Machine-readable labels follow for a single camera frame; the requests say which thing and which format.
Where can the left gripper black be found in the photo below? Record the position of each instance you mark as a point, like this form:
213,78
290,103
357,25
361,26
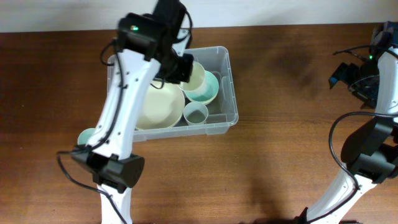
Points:
187,61

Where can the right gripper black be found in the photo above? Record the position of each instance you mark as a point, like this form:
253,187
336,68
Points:
369,96

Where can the light green small bowl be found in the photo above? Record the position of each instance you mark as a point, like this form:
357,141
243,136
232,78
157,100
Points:
212,89

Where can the grey plastic cup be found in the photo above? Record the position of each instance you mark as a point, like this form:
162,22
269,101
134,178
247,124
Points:
195,113

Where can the clear plastic storage bin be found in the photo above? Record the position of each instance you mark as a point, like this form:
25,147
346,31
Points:
223,110

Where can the cream plastic cup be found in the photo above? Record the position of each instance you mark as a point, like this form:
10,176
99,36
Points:
197,84

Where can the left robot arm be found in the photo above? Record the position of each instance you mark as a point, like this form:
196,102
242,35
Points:
148,48

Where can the cream bowl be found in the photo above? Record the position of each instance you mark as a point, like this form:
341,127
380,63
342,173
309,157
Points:
162,108

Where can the green plastic cup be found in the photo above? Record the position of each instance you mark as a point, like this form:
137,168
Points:
84,136

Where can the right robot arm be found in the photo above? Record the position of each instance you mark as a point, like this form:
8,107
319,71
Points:
366,160

